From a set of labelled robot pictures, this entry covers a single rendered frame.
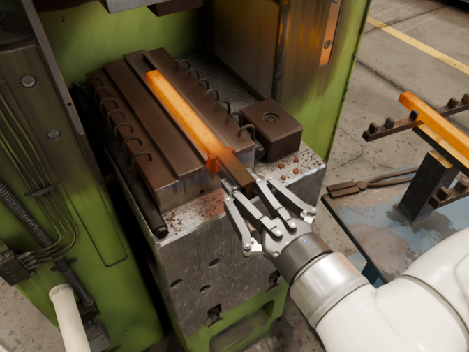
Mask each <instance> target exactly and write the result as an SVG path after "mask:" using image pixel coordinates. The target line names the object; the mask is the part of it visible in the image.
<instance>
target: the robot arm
mask: <svg viewBox="0 0 469 352"><path fill-rule="evenodd" d="M247 171H249V173H250V174H252V176H253V177H254V178H255V179H256V182H255V183H254V184H252V192H253V191H254V189H255V193H256V194H257V195H258V197H259V198H260V200H261V201H262V202H263V204H264V205H265V207H266V208H267V210H268V211H269V213H270V214H271V215H272V217H273V218H274V220H270V219H269V218H268V217H267V216H265V215H263V214H262V213H261V212H260V211H259V210H258V209H257V208H256V207H255V206H254V205H253V204H252V203H251V202H250V201H249V200H248V199H247V198H246V197H245V196H244V195H243V194H242V193H241V187H240V185H239V184H238V183H237V181H236V180H235V179H234V177H233V176H231V174H230V173H229V172H228V170H227V169H226V168H225V167H224V165H223V164H222V163H221V162H220V161H219V160H216V173H217V175H218V176H219V177H220V178H221V186H222V188H223V190H224V191H225V192H226V193H227V195H228V196H226V197H224V210H225V213H226V214H227V216H228V218H229V220H230V223H231V224H232V227H233V228H234V230H235V232H236V234H237V236H238V238H239V240H240V242H241V244H242V253H243V257H244V258H250V257H251V255H252V254H262V255H263V256H264V257H265V258H267V259H269V260H270V261H271V262H272V263H273V264H274V266H275V268H276V269H277V270H278V272H279V273H280V274H281V276H282V277H283V278H284V280H285V281H286V282H287V283H288V285H289V286H290V287H291V289H290V296H291V298H292V299H293V300H294V301H295V303H296V305H297V306H298V308H300V310H301V311H302V313H303V314H304V315H305V317H306V318H307V319H308V321H309V323H310V324H311V326H312V327H314V329H315V331H316V332H317V333H318V335H319V336H320V338H321V340H322V343H323V344H324V347H325V350H326V352H467V351H468V350H469V227H468V228H465V229H463V230H460V231H459V232H457V233H455V234H453V235H451V236H449V237H448V238H446V239H444V240H443V241H442V242H439V243H438V244H437V245H435V246H434V247H432V248H431V249H429V250H428V251H427V252H425V253H424V254H422V255H421V256H420V257H419V258H418V259H417V260H416V261H414V262H413V263H412V264H411V266H410V267H409V268H408V269H407V270H406V271H405V272H404V273H403V274H402V275H400V276H399V277H398V278H396V279H395V280H393V281H391V282H389V283H388V284H385V285H384V286H381V287H379V288H377V289H376V288H374V287H373V286H372V285H371V284H370V283H369V281H368V279H367V278H366V277H364V276H363V275H362V274H361V273H360V272H359V271H358V270H357V269H356V267H355V266H354V265H353V264H352V263H351V262H350V261H349V260H348V259H347V258H346V257H345V256H344V255H343V254H342V253H341V252H333V251H332V249H331V248H330V247H329V246H328V245H327V244H326V243H325V241H324V240H323V239H322V238H321V237H320V236H319V235H318V234H317V233H314V231H313V227H312V225H311V224H312V223H313V222H314V221H315V218H316V215H317V212H318V210H317V209H316V208H315V207H313V206H310V205H308V204H306V203H304V202H303V201H302V200H300V199H299V198H298V197H296V195H295V194H293V193H292V192H291V191H289V190H288V189H287V188H285V187H284V186H283V185H282V184H281V183H280V182H278V181H277V180H276V179H274V178H273V177H272V176H269V177H268V178H267V179H261V178H259V177H258V176H257V175H256V174H255V173H254V172H253V171H252V170H251V169H250V168H247ZM277 200H279V201H280V202H281V203H282V204H284V205H285V206H286V207H287V208H288V209H289V210H290V211H291V212H293V213H294V214H295V215H297V216H298V217H299V218H300V219H298V218H295V217H292V216H290V215H289V214H288V212H287V210H286V209H285V208H284V207H282V206H281V205H280V203H279V202H278V201H277ZM237 209H238V210H239V211H240V212H241V213H242V214H243V215H244V216H245V217H246V218H247V219H248V220H249V221H250V222H251V223H252V224H253V225H254V226H255V227H256V229H257V231H258V232H259V234H260V235H261V236H262V237H261V245H260V244H258V243H257V242H256V240H255V239H254V238H251V235H250V233H249V231H248V229H247V227H246V224H245V223H244V221H243V219H242V217H241V215H240V213H239V212H238V210H237Z"/></svg>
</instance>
